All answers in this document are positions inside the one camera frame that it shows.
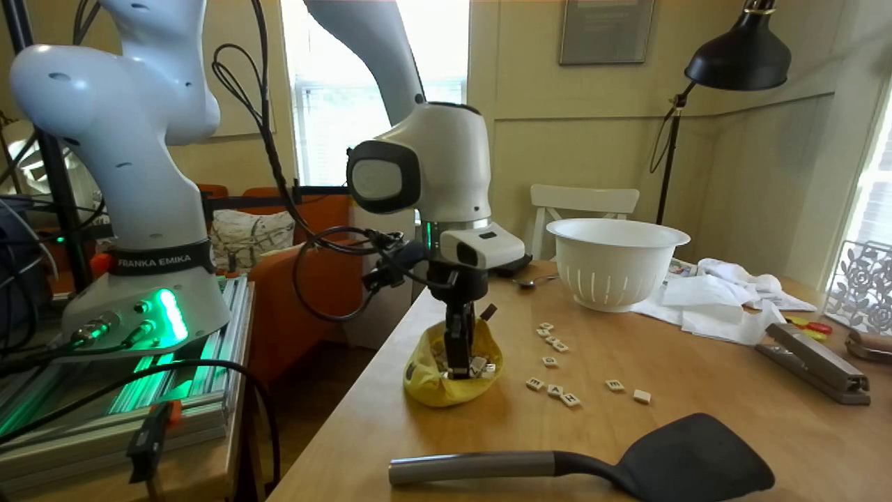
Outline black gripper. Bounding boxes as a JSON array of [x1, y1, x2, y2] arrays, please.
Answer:
[[425, 263, 487, 380]]

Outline yellow banana-shaped cloth bag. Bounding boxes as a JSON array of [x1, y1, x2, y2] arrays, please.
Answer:
[[400, 317, 502, 407]]

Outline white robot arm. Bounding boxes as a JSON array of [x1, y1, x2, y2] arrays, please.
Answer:
[[7, 0, 491, 361]]

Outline white chair back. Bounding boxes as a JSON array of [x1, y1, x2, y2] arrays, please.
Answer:
[[530, 183, 637, 259]]

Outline white plastic colander bowl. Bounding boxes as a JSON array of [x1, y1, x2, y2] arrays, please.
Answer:
[[547, 217, 687, 313]]

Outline orange armchair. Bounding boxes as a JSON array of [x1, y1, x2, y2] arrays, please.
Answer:
[[200, 183, 363, 384]]

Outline patterned cushion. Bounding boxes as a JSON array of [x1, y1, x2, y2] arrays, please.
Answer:
[[208, 210, 296, 274]]

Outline white crumpled cloth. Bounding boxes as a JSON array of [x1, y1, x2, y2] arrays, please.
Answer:
[[634, 257, 813, 345]]

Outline black desk lamp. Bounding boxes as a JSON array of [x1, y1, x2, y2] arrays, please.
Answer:
[[650, 0, 792, 223]]

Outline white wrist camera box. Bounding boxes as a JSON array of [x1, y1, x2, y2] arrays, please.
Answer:
[[439, 223, 524, 271]]

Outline black spatula with metal handle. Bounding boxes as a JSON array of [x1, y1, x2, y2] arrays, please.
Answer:
[[388, 414, 775, 502]]

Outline framed picture on wall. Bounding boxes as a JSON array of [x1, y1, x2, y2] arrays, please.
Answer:
[[558, 0, 655, 66]]

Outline black cable bundle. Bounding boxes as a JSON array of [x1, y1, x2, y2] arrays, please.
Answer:
[[208, 0, 431, 330]]

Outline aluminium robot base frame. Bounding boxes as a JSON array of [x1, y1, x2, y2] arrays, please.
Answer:
[[0, 280, 251, 490]]

